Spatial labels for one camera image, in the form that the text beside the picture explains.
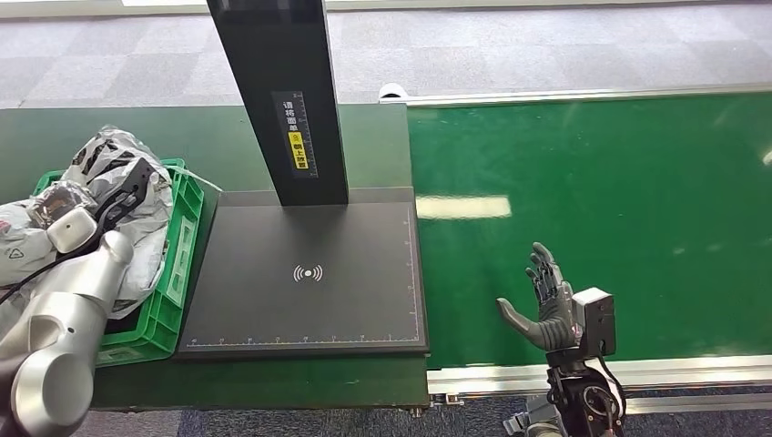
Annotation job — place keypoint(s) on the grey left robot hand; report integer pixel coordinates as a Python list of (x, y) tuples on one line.
[(57, 202)]

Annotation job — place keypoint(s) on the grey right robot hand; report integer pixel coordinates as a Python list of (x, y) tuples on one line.
[(552, 320)]

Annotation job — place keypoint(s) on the grey mailer bag black stripes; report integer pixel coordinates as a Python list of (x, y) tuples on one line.
[(151, 241)]

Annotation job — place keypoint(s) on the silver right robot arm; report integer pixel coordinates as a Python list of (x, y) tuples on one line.
[(582, 398)]

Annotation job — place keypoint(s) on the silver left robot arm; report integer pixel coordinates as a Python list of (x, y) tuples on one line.
[(54, 362)]

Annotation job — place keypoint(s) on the green conveyor belt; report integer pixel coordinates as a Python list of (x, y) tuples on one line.
[(603, 181)]

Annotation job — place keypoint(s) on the black inbound scanner machine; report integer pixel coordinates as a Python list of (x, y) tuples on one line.
[(362, 271)]

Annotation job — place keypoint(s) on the white conveyor roller cap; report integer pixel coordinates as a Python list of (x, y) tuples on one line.
[(393, 90)]

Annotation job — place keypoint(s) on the green plastic crate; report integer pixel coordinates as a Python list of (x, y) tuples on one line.
[(181, 259)]

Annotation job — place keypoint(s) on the black and yellow column label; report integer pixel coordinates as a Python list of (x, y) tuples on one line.
[(295, 142)]

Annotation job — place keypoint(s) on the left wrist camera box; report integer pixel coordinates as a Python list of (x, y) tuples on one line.
[(72, 230)]

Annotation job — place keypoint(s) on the silver conveyor frame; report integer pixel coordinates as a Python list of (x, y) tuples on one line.
[(482, 380)]

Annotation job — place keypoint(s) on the grey conveyor support bracket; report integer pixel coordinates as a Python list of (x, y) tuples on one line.
[(531, 422)]

